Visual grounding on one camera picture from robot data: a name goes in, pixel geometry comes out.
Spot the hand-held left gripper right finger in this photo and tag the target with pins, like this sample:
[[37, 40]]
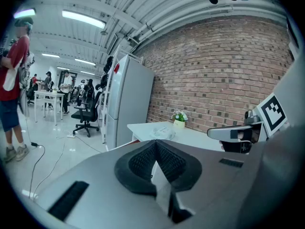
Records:
[[214, 175]]

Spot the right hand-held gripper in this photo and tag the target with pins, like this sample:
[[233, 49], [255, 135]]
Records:
[[271, 113]]

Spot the person's right forearm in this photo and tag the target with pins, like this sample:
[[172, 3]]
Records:
[[281, 175]]

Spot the small potted plant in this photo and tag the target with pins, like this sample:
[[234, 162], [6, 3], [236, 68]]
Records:
[[54, 90]]

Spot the black bags on rack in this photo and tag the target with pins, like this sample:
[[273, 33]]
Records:
[[108, 68]]

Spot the black office chair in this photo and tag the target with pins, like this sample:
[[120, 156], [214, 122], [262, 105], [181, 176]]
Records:
[[87, 113]]

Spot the white wipes packet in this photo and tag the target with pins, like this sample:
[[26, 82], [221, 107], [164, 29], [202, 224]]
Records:
[[163, 132]]

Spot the group of ceiling strip lights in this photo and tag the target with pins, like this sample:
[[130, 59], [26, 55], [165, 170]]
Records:
[[83, 18]]

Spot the white ceiling pipes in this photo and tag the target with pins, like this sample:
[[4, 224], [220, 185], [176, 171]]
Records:
[[181, 20]]

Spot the white table with legs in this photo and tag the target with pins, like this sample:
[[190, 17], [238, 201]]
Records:
[[48, 93]]

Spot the white drawer with wooden inside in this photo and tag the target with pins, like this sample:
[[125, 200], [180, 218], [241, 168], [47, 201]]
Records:
[[124, 145]]

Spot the grey refrigerator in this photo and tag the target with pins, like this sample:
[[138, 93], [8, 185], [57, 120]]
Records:
[[133, 99]]

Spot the flower pot with pale flowers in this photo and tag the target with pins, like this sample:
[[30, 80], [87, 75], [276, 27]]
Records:
[[179, 120]]

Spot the white power strip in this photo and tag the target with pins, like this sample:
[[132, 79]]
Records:
[[71, 136]]

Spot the red sticker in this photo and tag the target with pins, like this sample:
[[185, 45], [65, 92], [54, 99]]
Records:
[[116, 68]]

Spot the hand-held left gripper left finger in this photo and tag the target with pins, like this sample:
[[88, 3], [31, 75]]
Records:
[[107, 187]]

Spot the black power adapter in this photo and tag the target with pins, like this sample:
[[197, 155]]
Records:
[[34, 144]]

